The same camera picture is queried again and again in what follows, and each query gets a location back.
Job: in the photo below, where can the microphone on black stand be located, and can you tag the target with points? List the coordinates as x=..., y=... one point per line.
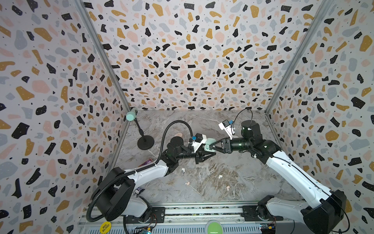
x=145, y=142

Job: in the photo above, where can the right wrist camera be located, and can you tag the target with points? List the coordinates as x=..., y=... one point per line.
x=227, y=126

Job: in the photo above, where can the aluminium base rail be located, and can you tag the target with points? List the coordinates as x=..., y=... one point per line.
x=191, y=218

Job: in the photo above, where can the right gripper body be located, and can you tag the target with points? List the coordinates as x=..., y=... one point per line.
x=225, y=145

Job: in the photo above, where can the mint green charging case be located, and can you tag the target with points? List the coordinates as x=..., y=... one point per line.
x=208, y=143

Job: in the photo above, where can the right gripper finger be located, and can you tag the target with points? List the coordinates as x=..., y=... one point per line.
x=218, y=149
x=218, y=144

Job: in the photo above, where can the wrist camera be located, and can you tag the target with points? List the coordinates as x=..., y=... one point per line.
x=197, y=141
x=227, y=126

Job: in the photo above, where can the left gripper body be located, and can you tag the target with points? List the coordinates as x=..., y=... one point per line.
x=187, y=151

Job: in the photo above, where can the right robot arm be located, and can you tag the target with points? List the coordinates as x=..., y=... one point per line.
x=320, y=209

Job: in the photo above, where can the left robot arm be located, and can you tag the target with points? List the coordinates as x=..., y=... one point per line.
x=115, y=195

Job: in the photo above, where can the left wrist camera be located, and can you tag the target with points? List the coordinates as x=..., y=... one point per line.
x=197, y=141

